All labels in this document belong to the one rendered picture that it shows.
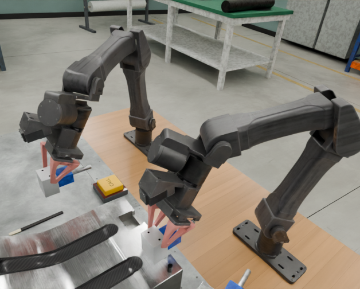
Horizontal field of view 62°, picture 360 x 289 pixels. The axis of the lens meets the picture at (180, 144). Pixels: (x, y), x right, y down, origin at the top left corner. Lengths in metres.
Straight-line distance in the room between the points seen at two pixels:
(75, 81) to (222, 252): 0.56
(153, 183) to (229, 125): 0.18
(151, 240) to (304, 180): 0.35
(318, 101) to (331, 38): 5.48
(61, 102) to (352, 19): 5.53
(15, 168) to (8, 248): 0.45
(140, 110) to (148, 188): 0.53
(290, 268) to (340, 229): 1.46
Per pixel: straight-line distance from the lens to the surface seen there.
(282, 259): 0.87
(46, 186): 0.80
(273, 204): 0.75
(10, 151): 1.22
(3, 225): 0.95
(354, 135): 0.65
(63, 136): 0.73
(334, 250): 0.97
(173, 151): 0.56
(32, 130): 0.72
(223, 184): 1.03
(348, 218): 2.42
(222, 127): 0.56
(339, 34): 6.02
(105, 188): 0.93
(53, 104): 0.67
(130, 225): 0.79
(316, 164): 0.68
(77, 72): 0.73
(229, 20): 3.59
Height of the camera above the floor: 1.45
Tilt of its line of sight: 33 degrees down
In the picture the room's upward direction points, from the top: 6 degrees clockwise
